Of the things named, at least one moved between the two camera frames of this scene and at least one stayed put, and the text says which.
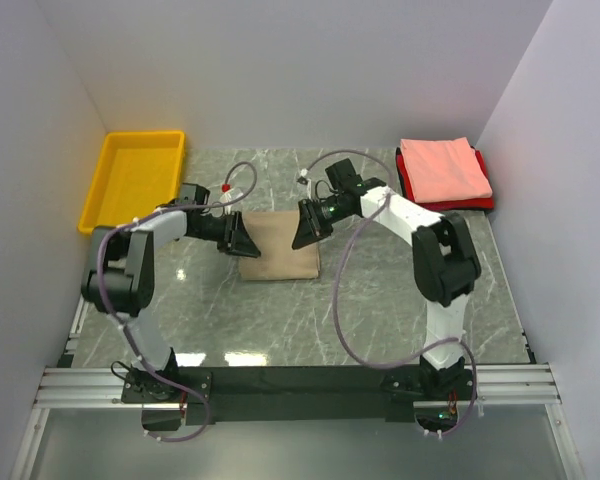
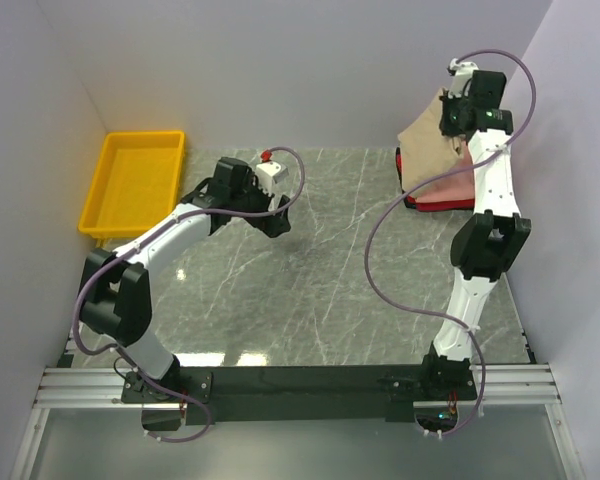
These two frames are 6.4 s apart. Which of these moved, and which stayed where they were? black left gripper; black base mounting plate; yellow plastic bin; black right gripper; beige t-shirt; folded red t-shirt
Moved: black left gripper; beige t-shirt; black right gripper
Stayed: black base mounting plate; yellow plastic bin; folded red t-shirt
